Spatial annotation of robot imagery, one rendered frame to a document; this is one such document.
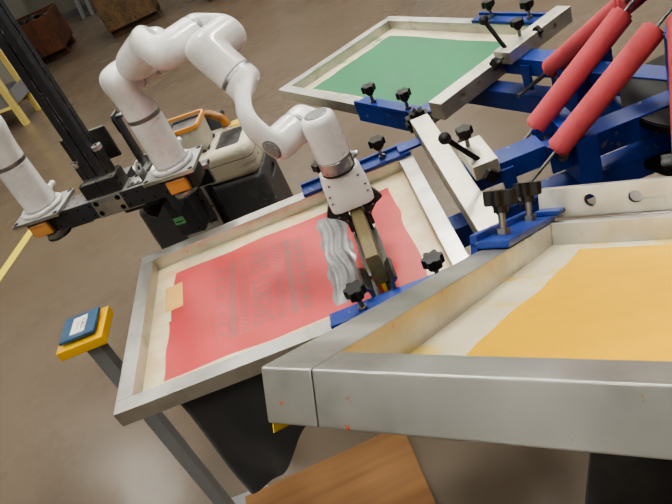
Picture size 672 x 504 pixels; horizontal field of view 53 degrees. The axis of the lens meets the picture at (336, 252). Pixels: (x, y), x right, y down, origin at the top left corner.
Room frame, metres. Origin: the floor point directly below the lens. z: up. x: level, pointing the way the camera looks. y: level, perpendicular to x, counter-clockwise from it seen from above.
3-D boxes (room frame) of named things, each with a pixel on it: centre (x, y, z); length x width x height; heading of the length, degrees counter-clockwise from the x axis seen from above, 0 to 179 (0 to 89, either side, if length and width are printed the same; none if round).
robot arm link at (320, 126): (1.33, -0.07, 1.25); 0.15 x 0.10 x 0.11; 38
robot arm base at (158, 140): (1.81, 0.31, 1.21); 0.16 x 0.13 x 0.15; 163
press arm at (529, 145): (1.26, -0.43, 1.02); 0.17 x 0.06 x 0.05; 84
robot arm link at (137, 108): (1.80, 0.31, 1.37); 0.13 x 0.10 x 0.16; 128
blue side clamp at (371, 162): (1.57, -0.14, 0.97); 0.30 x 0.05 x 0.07; 84
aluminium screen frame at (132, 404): (1.32, 0.13, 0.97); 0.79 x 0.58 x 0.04; 84
